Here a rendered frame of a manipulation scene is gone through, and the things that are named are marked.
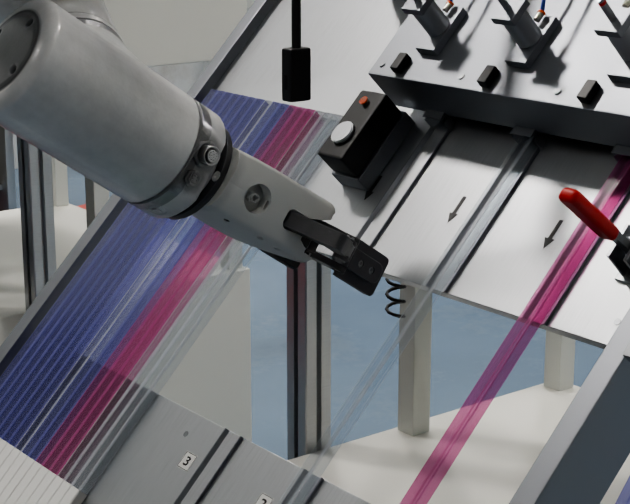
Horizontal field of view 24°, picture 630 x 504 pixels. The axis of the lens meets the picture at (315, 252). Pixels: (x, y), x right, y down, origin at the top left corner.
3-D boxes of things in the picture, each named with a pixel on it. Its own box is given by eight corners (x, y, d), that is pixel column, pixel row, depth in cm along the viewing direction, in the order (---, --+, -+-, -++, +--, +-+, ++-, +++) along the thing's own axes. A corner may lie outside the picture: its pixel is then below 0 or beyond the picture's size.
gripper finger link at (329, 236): (319, 217, 98) (368, 250, 102) (249, 194, 104) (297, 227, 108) (312, 232, 98) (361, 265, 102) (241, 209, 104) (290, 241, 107)
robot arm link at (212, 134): (223, 102, 96) (254, 124, 98) (153, 87, 103) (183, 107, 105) (165, 214, 95) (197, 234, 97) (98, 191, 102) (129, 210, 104)
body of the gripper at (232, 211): (246, 124, 97) (352, 198, 104) (164, 105, 105) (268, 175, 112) (195, 223, 96) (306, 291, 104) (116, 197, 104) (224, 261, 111)
